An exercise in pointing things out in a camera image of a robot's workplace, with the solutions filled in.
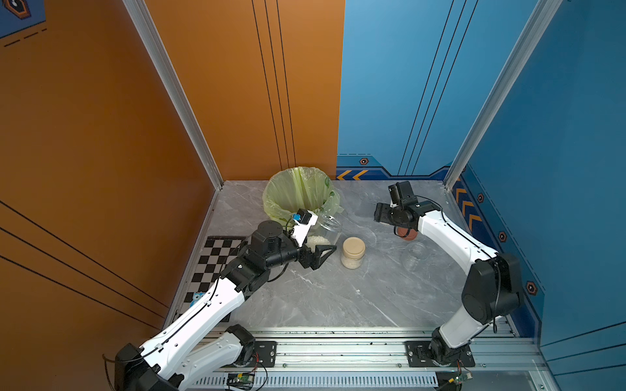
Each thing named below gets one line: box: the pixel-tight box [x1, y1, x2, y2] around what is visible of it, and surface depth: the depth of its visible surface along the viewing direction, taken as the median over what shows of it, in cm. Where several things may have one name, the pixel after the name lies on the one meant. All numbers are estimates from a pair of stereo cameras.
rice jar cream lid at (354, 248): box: [342, 236, 366, 260], surface depth 87 cm
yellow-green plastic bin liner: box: [262, 166, 344, 226], surface depth 91 cm
